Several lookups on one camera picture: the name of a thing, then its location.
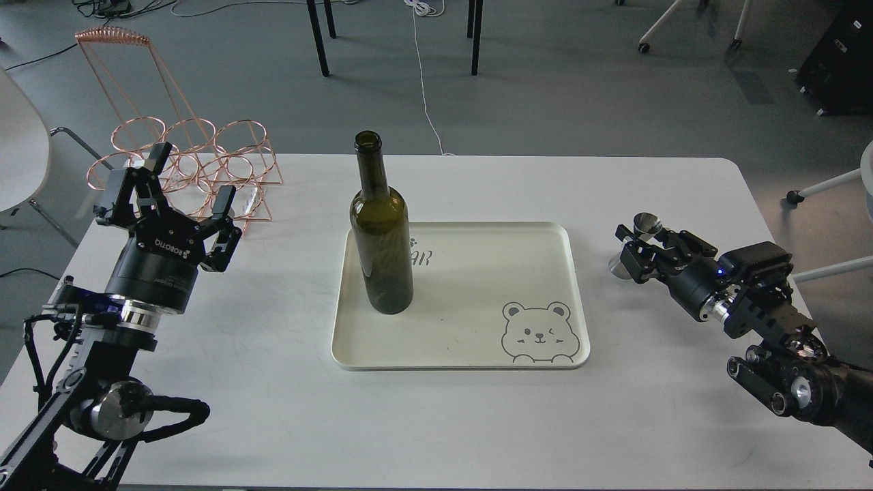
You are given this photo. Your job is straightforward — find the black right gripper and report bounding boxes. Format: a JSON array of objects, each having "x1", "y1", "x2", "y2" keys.
[{"x1": 615, "y1": 226, "x2": 730, "y2": 321}]

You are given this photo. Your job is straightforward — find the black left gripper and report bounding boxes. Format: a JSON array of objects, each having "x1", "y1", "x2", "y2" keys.
[{"x1": 95, "y1": 142, "x2": 242, "y2": 314}]

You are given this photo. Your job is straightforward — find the steel double jigger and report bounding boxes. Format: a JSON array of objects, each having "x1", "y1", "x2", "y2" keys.
[{"x1": 608, "y1": 212, "x2": 663, "y2": 283}]

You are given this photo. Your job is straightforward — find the dark green wine bottle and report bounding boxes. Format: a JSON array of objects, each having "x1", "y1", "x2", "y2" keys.
[{"x1": 349, "y1": 130, "x2": 414, "y2": 314}]

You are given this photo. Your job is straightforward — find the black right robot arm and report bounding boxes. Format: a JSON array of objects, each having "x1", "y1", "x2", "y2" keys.
[{"x1": 615, "y1": 224, "x2": 872, "y2": 451}]

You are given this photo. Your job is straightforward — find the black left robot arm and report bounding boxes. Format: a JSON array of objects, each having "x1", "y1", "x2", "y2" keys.
[{"x1": 2, "y1": 143, "x2": 242, "y2": 490}]

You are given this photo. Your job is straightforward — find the white chair left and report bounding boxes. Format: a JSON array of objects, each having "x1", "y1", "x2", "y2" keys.
[{"x1": 1, "y1": 72, "x2": 102, "y2": 248}]

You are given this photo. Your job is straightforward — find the white chair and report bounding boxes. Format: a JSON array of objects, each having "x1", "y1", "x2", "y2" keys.
[
  {"x1": 1, "y1": 72, "x2": 102, "y2": 248},
  {"x1": 786, "y1": 140, "x2": 873, "y2": 284}
]

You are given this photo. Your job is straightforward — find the cream bear serving tray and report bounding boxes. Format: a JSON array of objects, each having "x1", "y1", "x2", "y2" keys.
[{"x1": 331, "y1": 222, "x2": 591, "y2": 370}]

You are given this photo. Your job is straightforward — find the white chair right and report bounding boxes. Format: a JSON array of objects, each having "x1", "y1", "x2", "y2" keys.
[{"x1": 786, "y1": 140, "x2": 873, "y2": 284}]

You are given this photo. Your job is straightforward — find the black equipment case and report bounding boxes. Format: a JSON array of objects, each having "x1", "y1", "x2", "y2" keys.
[{"x1": 795, "y1": 1, "x2": 872, "y2": 116}]

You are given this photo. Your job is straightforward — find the black table legs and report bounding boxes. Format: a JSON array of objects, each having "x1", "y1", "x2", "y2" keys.
[{"x1": 303, "y1": 1, "x2": 484, "y2": 78}]

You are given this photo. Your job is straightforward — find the copper wire wine rack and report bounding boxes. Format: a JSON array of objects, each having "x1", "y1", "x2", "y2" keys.
[{"x1": 75, "y1": 26, "x2": 284, "y2": 229}]

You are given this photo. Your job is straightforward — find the black floor cables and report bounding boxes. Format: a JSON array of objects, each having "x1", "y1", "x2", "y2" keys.
[{"x1": 0, "y1": 0, "x2": 179, "y2": 72}]

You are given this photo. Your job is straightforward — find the white floor cable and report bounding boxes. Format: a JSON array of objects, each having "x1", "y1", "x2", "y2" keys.
[{"x1": 402, "y1": 0, "x2": 456, "y2": 157}]

